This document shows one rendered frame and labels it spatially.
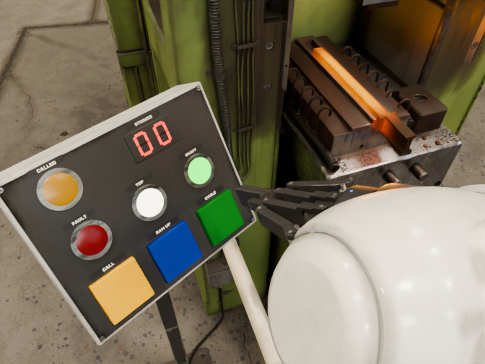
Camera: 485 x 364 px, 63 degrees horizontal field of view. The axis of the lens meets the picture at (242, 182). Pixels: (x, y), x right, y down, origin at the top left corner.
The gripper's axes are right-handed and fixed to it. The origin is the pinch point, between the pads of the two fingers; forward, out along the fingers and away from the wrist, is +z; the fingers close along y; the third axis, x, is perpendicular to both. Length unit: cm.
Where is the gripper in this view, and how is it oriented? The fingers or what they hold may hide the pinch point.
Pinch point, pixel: (256, 198)
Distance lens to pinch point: 56.9
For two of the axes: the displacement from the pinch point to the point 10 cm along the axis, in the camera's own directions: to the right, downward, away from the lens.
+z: -6.1, -1.0, 7.9
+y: 7.1, -5.1, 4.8
